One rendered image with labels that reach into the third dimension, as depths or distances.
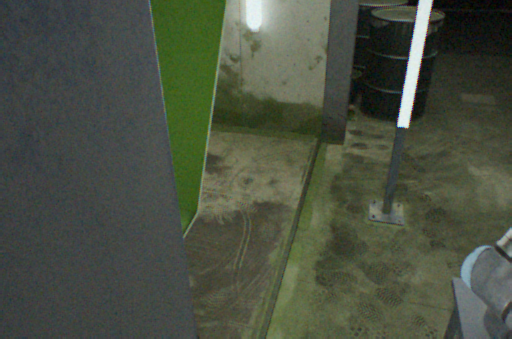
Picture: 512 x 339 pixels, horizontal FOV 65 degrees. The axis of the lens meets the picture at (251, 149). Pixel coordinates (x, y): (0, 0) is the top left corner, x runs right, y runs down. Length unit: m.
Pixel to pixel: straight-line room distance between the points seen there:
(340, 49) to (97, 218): 2.86
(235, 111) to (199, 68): 1.89
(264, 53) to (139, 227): 2.91
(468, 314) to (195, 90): 1.10
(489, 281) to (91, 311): 0.80
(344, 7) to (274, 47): 0.56
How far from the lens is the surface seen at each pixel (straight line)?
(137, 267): 0.21
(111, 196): 0.18
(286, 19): 2.99
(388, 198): 2.52
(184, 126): 1.59
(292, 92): 3.14
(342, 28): 2.95
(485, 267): 0.92
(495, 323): 1.26
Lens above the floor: 1.58
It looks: 30 degrees down
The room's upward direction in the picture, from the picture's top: 2 degrees counter-clockwise
